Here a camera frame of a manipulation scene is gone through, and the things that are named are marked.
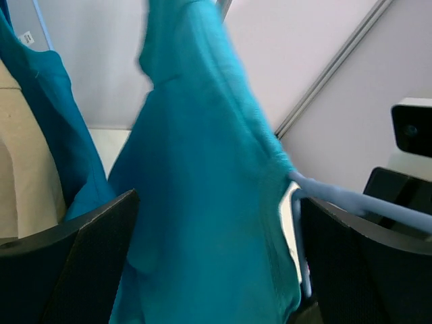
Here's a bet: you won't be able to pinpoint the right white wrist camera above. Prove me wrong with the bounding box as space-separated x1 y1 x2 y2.
391 97 431 158

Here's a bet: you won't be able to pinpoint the metal clothes rack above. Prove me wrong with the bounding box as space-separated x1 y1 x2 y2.
216 0 232 20

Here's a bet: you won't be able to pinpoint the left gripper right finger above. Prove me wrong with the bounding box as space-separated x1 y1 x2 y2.
300 198 431 323

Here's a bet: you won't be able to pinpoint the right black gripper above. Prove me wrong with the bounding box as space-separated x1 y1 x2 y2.
362 167 432 234

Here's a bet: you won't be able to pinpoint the teal t shirt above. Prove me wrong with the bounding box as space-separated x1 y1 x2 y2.
109 1 301 323

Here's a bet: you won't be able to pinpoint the blue t shirt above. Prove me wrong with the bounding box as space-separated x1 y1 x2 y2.
1 1 115 220

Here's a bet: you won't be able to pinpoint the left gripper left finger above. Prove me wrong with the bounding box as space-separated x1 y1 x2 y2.
1 190 140 323

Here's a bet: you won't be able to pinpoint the beige t shirt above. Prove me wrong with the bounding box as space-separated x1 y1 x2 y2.
1 65 67 240

